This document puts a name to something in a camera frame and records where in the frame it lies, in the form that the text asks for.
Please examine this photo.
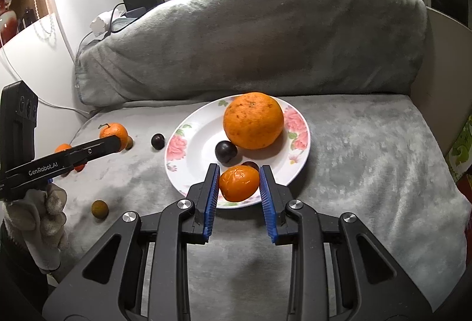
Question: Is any small orange tangerine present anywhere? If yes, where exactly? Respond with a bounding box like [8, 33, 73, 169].
[99, 122, 129, 151]

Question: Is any wrinkled kumquat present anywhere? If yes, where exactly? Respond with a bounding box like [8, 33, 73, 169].
[219, 165, 259, 202]

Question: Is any dark plum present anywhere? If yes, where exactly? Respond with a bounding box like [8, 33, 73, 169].
[150, 134, 165, 150]
[242, 161, 259, 171]
[214, 141, 238, 164]

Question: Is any large orange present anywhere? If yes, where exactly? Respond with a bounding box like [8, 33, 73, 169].
[222, 92, 284, 150]

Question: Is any grey gloved left hand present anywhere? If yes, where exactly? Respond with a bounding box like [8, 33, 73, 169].
[2, 183, 67, 273]

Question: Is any medium orange at left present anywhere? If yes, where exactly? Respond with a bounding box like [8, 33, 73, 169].
[54, 144, 72, 153]

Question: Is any small red tomato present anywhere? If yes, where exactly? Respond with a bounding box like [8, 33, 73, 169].
[74, 164, 86, 172]

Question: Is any brown longan near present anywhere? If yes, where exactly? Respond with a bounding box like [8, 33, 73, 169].
[90, 200, 109, 220]

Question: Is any brown longan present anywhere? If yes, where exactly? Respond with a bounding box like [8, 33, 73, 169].
[126, 136, 134, 150]
[90, 200, 109, 220]

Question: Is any brown longan far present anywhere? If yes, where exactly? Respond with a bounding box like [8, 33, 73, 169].
[126, 136, 134, 150]

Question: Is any dark plum on blanket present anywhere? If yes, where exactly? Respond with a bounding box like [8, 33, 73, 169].
[150, 134, 165, 150]

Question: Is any red vase picture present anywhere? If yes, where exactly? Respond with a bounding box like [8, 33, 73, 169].
[0, 0, 18, 46]

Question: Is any white power strip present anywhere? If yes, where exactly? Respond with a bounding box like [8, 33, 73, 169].
[90, 10, 120, 37]

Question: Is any grey seat blanket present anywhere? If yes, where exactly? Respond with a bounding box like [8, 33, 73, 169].
[54, 95, 471, 320]

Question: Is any black power adapter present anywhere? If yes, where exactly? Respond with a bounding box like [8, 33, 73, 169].
[125, 6, 146, 19]

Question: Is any green printed bag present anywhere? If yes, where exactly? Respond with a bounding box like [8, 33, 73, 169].
[446, 121, 472, 182]

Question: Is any grey back cushion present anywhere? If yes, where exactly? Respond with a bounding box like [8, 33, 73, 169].
[75, 0, 428, 107]

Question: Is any white wall cable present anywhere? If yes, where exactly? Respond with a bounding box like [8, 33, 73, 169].
[0, 44, 91, 112]

